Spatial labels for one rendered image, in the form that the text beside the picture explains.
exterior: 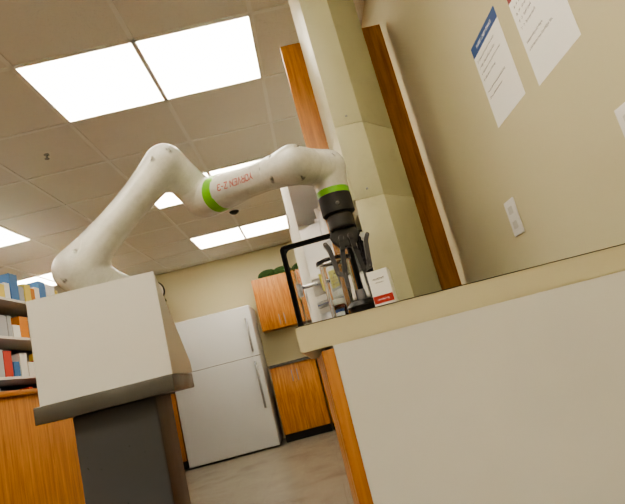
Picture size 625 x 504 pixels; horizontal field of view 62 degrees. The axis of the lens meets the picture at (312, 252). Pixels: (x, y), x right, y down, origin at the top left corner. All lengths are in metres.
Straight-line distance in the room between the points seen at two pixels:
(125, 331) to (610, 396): 1.03
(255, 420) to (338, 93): 5.25
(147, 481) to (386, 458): 0.74
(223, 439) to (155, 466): 5.49
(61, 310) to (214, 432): 5.56
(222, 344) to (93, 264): 5.33
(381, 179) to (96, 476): 1.32
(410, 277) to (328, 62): 0.90
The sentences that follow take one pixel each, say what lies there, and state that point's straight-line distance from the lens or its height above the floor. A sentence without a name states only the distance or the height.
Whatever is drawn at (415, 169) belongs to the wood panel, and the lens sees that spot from 2.39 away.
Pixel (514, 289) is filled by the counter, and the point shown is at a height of 0.91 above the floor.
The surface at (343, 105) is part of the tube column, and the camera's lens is 2.06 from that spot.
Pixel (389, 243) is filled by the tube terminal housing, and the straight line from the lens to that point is 1.89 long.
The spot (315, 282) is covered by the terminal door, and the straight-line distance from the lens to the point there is 2.18.
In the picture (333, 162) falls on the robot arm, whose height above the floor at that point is 1.39.
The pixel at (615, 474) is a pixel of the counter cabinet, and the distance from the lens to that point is 0.90.
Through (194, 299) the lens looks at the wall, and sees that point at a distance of 7.64.
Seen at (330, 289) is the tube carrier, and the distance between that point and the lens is 1.52.
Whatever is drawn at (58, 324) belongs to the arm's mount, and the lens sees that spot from 1.42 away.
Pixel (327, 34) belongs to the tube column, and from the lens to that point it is 2.22.
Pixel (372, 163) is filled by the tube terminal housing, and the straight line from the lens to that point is 1.97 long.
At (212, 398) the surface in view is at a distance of 6.84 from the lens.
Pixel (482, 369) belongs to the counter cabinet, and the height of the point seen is 0.81.
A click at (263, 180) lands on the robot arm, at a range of 1.42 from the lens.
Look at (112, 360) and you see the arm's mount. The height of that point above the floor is 1.01.
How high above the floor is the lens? 0.88
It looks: 12 degrees up
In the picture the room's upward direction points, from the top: 14 degrees counter-clockwise
